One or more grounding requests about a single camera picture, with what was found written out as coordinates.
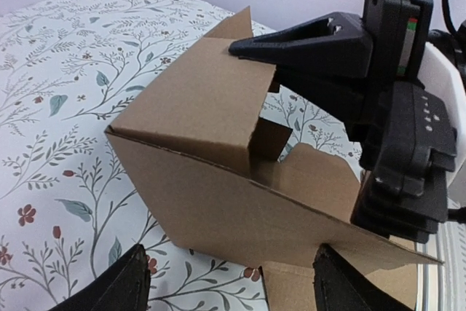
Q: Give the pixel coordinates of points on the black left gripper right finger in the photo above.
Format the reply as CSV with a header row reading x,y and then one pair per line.
x,y
338,286

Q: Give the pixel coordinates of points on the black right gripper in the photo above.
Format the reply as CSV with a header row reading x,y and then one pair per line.
x,y
410,146

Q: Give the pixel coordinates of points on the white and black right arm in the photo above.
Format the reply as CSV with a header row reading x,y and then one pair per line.
x,y
448,114

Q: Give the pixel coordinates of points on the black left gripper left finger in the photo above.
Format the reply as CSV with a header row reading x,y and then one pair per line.
x,y
124,285

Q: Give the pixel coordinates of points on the aluminium front rail base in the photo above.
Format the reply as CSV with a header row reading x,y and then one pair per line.
x,y
442,287

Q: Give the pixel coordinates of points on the brown cardboard box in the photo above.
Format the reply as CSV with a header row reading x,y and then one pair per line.
x,y
212,173

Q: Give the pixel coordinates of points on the floral patterned table mat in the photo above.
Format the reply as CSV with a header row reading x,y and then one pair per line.
x,y
68,209

